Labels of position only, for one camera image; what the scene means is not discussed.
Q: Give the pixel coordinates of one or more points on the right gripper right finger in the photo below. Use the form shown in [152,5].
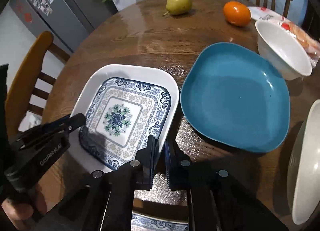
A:
[215,199]

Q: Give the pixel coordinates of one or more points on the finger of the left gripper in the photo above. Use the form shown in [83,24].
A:
[55,124]
[35,135]

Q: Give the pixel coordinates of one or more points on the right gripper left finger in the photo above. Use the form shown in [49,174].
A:
[104,201]

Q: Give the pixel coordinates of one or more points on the blue patterned plate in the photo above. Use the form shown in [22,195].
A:
[123,106]
[148,223]

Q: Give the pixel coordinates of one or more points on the large white bowl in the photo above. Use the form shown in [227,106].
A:
[303,169]

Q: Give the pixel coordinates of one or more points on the teal blue dish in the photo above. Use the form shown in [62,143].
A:
[234,96]

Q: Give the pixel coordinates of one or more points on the medium white bowl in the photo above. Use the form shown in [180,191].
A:
[282,50]

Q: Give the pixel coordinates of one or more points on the left hand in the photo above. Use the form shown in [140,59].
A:
[19,213]

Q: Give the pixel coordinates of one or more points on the wooden chair left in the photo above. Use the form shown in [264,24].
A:
[23,85]

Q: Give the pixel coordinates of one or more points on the grey refrigerator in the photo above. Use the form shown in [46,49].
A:
[70,21]

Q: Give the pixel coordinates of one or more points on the green pear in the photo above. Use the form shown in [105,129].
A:
[178,7]

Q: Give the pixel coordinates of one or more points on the orange tangerine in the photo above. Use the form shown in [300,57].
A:
[237,13]

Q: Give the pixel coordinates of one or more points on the white snack bag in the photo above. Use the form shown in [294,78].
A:
[310,45]

